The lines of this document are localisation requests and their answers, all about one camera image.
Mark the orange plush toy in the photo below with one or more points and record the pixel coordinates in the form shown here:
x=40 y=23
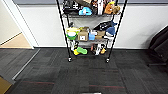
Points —
x=111 y=8

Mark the small orange toy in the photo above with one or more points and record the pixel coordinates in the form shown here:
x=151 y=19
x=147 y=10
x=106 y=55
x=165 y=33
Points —
x=103 y=51

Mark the blue plush toy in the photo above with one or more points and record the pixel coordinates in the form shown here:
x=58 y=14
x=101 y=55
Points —
x=85 y=11

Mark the black box with white print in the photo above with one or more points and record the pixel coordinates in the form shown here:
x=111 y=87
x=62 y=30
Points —
x=69 y=6

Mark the plain cardboard box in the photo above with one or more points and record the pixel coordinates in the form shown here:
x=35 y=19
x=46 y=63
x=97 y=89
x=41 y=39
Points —
x=100 y=34

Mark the wooden door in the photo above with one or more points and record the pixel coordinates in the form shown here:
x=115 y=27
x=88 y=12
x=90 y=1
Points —
x=4 y=86

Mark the white toy shoe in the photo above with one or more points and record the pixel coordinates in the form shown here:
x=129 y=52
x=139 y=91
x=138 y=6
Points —
x=97 y=50

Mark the yellow green toy bowl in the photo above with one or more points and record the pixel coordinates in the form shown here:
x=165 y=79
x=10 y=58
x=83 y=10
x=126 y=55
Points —
x=72 y=33

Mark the black cloth bag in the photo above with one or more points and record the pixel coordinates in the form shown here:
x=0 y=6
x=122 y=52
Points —
x=103 y=25

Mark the black box with white stripe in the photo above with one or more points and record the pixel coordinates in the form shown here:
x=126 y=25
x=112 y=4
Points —
x=98 y=6

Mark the blue cap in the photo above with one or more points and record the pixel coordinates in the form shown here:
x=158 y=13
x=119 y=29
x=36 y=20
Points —
x=111 y=31

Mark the cardboard box with label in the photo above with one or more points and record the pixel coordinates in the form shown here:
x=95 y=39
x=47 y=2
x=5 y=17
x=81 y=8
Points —
x=83 y=36

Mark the green yellow toy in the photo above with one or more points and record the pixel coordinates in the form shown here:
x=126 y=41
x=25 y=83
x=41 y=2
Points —
x=80 y=51

